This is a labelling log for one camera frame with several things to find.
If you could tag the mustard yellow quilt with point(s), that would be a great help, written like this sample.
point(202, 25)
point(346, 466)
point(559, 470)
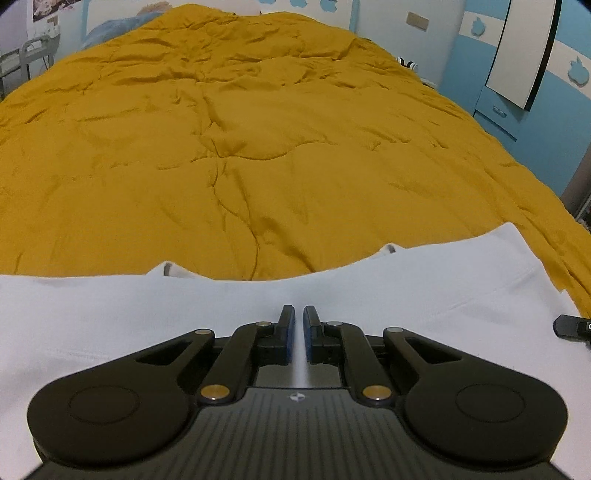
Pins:
point(231, 138)

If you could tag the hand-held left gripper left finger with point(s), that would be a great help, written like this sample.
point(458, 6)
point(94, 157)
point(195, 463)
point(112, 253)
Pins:
point(289, 344)

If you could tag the tan wall switch plate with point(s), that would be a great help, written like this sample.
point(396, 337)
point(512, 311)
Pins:
point(417, 21)

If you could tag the wall poster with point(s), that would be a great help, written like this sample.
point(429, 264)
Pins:
point(53, 8)

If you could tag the grey metal rack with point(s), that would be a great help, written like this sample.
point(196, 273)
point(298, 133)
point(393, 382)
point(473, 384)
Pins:
point(27, 60)

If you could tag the white printed sweatshirt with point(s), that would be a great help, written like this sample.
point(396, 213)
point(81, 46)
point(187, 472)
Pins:
point(138, 300)

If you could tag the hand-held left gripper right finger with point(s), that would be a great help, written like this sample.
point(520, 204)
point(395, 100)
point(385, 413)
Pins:
point(308, 344)

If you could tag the tan fuzzy cushion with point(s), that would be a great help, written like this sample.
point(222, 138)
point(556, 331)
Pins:
point(154, 8)

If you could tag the blue and white wardrobe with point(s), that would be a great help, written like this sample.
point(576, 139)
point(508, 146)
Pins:
point(545, 129)

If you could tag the black framed mirror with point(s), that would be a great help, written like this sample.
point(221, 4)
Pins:
point(521, 50)

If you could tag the black and white striped thing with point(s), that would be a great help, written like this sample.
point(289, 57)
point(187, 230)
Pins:
point(410, 64)

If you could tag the blue pillow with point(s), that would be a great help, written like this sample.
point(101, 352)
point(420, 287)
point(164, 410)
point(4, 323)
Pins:
point(115, 25)

